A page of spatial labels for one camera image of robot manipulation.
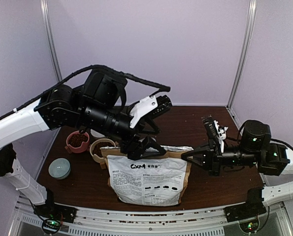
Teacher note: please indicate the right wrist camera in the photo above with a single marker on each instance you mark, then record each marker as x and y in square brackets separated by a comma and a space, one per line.
[216, 132]

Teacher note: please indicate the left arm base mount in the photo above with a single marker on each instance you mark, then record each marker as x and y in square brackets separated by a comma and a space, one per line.
[53, 215]

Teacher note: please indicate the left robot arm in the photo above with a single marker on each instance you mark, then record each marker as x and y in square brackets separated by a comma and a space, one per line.
[116, 104]

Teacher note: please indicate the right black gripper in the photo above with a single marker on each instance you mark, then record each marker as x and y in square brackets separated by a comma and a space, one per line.
[211, 161]

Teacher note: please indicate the white ceramic bowl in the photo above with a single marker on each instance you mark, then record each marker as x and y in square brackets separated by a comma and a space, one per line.
[96, 134]

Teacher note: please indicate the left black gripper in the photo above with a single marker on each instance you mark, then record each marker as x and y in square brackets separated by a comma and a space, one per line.
[135, 152]

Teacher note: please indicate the pet food bag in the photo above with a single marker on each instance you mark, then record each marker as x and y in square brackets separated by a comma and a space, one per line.
[156, 181]

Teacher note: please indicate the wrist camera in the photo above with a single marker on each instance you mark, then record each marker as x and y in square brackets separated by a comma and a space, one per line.
[149, 107]
[216, 132]

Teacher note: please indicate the light blue ceramic bowl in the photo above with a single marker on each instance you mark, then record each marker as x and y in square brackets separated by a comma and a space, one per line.
[59, 168]

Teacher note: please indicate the pink pet bowl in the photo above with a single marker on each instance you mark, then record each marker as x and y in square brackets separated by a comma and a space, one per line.
[77, 142]

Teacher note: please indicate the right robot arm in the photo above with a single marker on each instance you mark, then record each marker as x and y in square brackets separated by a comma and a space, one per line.
[253, 147]

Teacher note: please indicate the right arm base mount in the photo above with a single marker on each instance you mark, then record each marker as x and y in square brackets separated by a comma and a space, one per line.
[247, 213]

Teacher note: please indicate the left metal frame post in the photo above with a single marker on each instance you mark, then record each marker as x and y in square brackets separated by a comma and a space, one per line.
[50, 39]

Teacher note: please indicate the right metal frame post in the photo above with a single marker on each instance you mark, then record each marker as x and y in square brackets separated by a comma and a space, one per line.
[249, 28]

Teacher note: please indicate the front aluminium rail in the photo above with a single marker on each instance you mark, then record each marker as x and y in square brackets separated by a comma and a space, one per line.
[197, 222]

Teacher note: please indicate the cream pet bowl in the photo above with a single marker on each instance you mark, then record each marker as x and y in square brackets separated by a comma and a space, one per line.
[95, 151]

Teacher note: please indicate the metal frame post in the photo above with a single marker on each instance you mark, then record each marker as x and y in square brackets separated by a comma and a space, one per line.
[249, 28]
[50, 39]

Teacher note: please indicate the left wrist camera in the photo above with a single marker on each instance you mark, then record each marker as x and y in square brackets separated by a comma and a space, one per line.
[149, 107]

